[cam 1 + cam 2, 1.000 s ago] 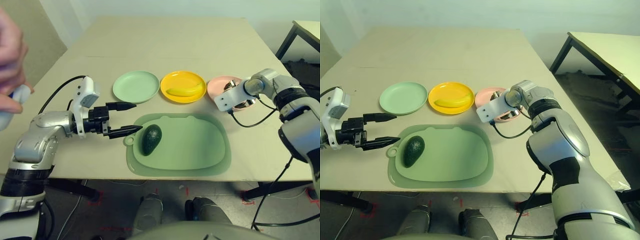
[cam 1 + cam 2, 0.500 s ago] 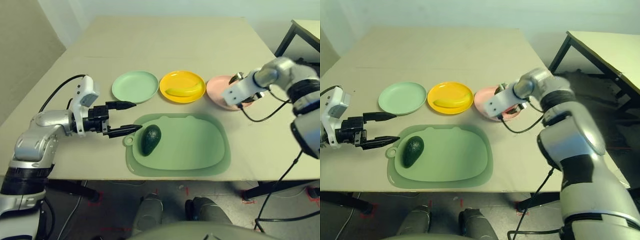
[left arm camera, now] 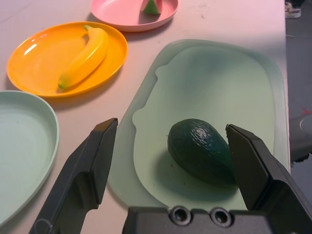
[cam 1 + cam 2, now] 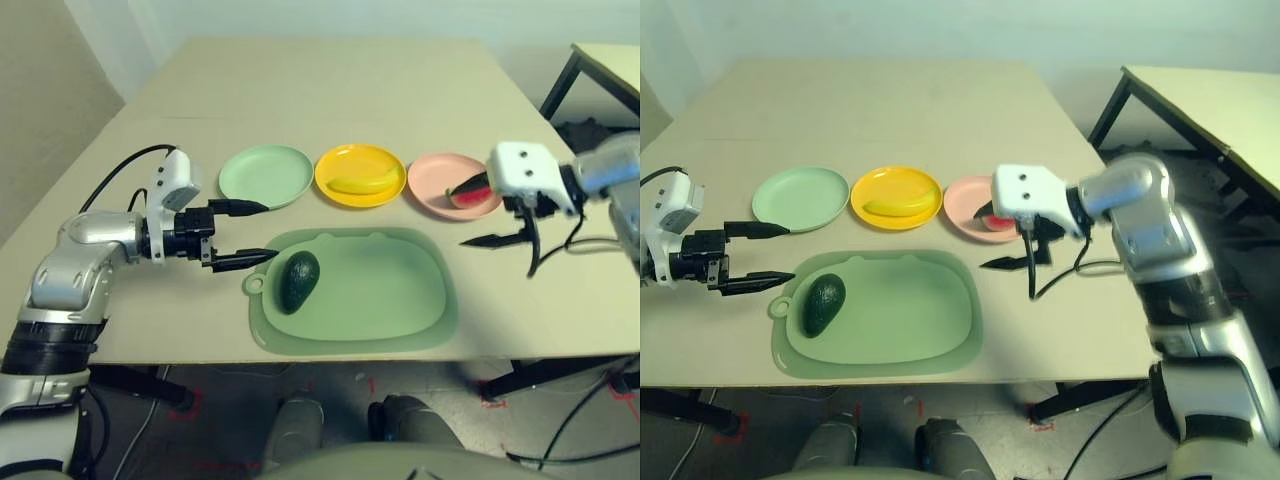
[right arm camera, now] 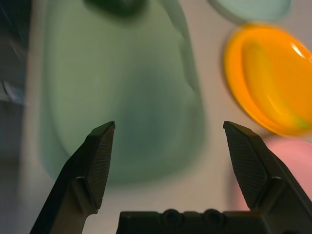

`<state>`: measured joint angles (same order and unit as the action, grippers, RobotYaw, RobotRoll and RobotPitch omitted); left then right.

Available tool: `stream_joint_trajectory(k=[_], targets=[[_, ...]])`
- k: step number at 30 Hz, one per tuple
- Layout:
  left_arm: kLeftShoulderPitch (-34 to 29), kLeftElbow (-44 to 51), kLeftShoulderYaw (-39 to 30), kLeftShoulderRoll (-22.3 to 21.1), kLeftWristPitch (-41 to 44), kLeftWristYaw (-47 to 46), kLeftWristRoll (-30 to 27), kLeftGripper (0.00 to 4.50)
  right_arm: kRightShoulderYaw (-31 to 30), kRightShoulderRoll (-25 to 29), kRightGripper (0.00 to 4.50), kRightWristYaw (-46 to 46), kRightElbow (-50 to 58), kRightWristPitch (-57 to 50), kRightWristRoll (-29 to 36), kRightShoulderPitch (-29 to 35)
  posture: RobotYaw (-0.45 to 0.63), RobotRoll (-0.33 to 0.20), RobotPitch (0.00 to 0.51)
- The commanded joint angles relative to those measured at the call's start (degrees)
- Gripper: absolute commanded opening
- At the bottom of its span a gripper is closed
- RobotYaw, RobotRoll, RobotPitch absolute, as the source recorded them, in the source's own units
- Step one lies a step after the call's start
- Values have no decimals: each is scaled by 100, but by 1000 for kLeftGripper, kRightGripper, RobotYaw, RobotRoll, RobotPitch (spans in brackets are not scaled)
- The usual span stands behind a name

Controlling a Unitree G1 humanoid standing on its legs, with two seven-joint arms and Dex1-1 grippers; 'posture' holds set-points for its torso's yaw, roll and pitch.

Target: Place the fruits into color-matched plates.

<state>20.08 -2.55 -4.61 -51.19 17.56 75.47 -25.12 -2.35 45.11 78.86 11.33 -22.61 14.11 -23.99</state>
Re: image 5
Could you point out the yellow toy banana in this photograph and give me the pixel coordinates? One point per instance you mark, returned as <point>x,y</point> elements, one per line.
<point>258,73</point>

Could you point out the dark green toy avocado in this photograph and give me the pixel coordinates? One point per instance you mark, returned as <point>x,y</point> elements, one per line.
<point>114,6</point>

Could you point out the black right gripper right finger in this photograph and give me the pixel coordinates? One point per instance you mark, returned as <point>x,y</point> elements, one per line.
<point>251,165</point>

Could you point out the mint green plate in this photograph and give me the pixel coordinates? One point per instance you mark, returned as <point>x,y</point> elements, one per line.
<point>251,8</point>

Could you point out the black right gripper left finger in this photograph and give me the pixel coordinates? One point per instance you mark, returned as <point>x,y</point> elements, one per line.
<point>95,161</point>

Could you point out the yellow plate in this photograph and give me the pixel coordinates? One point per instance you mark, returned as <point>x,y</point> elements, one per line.
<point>280,80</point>

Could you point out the green cutting board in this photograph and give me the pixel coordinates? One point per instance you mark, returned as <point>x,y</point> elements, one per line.
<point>109,73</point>

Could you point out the pink plate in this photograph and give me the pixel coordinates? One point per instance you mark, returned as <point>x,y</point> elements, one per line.
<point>292,151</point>

